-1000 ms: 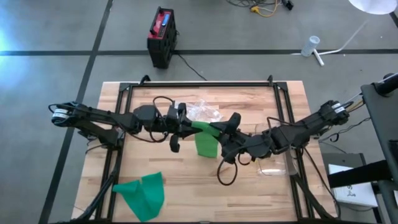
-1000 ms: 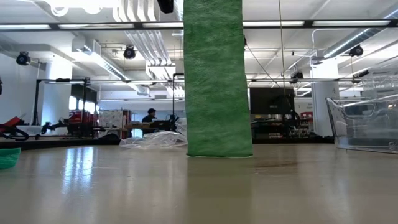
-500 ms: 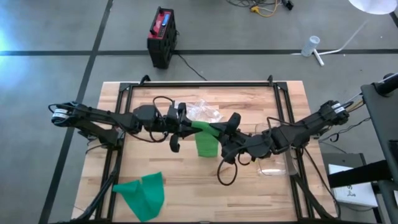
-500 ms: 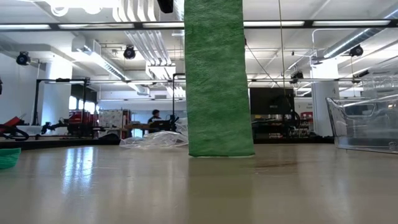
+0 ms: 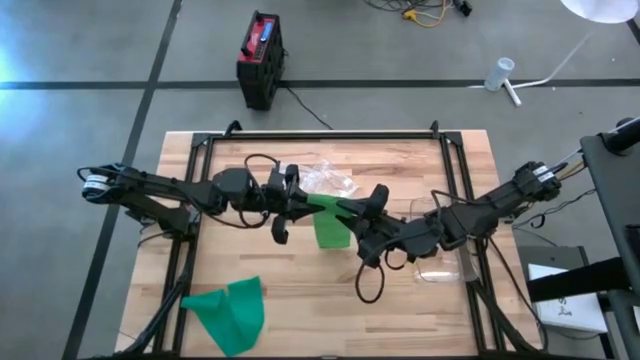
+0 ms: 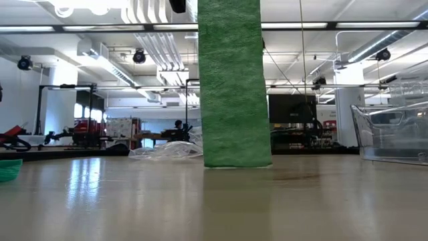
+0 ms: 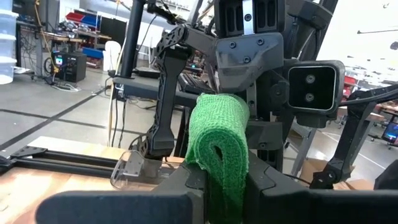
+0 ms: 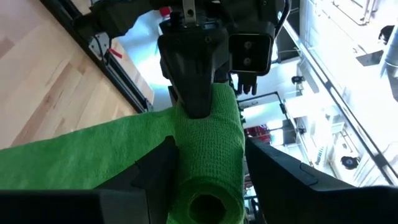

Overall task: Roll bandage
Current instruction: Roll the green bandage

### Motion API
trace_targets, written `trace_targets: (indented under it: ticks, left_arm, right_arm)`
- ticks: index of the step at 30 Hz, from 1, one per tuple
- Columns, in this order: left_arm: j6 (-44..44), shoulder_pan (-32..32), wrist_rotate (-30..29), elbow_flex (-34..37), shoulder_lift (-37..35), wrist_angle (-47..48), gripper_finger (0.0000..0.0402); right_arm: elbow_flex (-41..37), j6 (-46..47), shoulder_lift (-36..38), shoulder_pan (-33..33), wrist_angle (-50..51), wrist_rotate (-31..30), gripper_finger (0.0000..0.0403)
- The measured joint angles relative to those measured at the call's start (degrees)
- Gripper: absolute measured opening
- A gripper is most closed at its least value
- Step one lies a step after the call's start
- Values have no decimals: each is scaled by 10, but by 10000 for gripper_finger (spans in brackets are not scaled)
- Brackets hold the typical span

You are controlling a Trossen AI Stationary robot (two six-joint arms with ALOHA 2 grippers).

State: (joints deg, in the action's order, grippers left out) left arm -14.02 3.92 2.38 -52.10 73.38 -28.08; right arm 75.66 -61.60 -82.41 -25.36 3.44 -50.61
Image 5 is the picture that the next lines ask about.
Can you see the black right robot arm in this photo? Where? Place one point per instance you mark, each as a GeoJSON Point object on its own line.
{"type": "Point", "coordinates": [500, 200]}

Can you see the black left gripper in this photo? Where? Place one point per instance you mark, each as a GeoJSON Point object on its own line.
{"type": "Point", "coordinates": [275, 195]}

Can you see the black plug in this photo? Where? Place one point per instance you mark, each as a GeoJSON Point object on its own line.
{"type": "Point", "coordinates": [462, 7]}

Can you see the dark green bandage piece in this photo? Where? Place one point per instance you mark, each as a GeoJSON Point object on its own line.
{"type": "Point", "coordinates": [235, 315]}

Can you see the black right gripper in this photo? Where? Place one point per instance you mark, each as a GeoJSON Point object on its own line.
{"type": "Point", "coordinates": [380, 240]}

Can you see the white box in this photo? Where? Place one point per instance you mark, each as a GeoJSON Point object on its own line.
{"type": "Point", "coordinates": [565, 310]}

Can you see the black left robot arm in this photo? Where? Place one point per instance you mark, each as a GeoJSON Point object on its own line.
{"type": "Point", "coordinates": [160, 187]}

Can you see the light green elastic bandage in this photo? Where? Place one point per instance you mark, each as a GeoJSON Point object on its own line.
{"type": "Point", "coordinates": [330, 232]}

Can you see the clear plastic container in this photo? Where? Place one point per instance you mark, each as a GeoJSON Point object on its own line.
{"type": "Point", "coordinates": [440, 275]}

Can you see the grey flat box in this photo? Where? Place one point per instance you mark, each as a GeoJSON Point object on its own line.
{"type": "Point", "coordinates": [550, 255]}

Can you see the grey desk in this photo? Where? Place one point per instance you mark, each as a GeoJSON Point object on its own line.
{"type": "Point", "coordinates": [610, 200]}

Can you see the white floor stand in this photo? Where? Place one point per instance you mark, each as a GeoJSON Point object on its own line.
{"type": "Point", "coordinates": [600, 7]}

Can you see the red and black box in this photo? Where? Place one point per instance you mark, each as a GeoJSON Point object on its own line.
{"type": "Point", "coordinates": [260, 65]}

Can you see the black aluminium rig frame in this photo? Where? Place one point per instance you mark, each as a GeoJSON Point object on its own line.
{"type": "Point", "coordinates": [325, 135]}

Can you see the clear crumpled plastic bag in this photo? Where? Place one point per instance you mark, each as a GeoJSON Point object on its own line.
{"type": "Point", "coordinates": [330, 177]}

